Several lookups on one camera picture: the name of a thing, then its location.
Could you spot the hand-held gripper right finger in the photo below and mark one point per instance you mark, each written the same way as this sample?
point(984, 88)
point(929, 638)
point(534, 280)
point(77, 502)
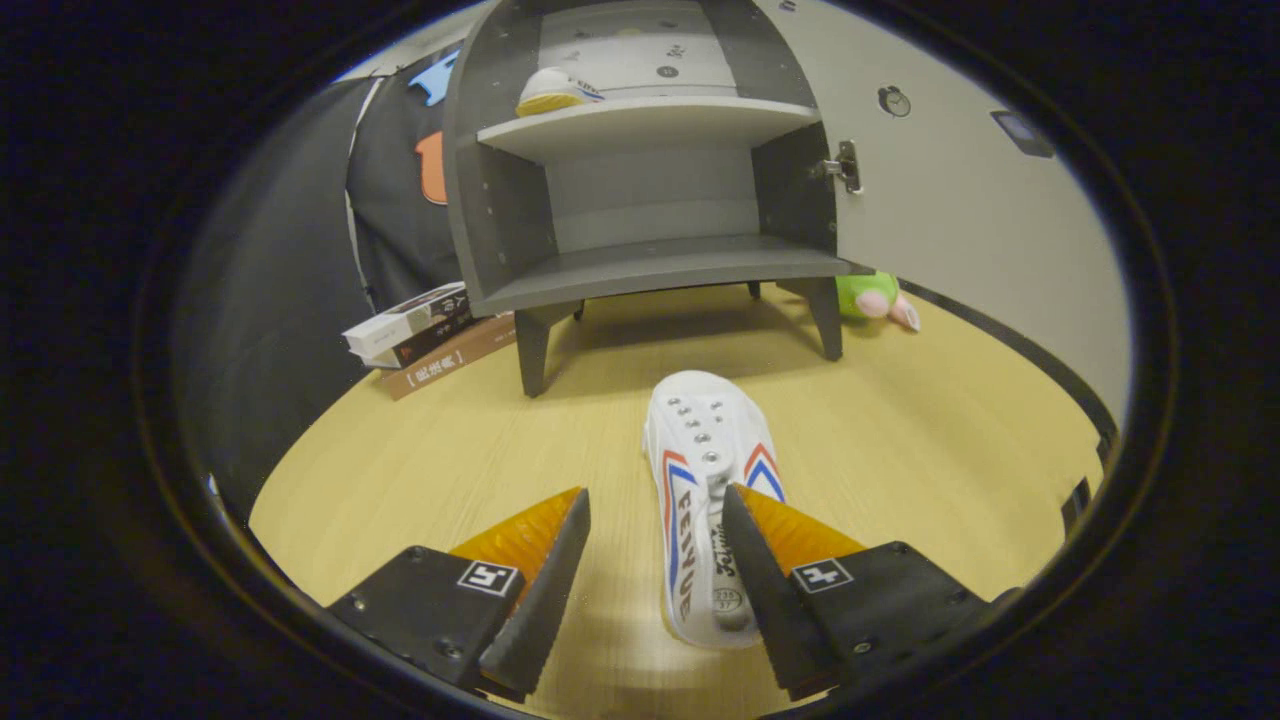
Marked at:
point(770, 610)

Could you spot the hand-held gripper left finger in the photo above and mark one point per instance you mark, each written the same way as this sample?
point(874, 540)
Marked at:
point(545, 610)

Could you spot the white shoe with striped sides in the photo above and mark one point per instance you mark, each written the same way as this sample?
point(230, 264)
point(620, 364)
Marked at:
point(705, 430)

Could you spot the grey shoe cabinet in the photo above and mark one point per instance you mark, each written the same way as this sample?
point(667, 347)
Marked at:
point(650, 265)

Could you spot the white shoe with yellow sole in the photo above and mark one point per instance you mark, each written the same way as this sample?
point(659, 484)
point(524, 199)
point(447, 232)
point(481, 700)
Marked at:
point(550, 92)

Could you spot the metal door hinge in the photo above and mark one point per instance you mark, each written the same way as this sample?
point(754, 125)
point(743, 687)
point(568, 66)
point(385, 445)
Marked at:
point(845, 165)

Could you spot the brown book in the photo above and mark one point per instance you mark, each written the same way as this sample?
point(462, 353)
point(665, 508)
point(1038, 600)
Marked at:
point(450, 362)

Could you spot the black book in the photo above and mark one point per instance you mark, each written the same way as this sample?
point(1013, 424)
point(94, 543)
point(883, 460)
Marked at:
point(435, 338)

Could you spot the green plush toy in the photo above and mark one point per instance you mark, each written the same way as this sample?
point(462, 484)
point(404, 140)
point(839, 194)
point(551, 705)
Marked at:
point(858, 293)

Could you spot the black backdrop cloth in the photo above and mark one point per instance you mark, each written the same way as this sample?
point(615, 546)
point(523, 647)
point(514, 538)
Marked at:
point(280, 300)

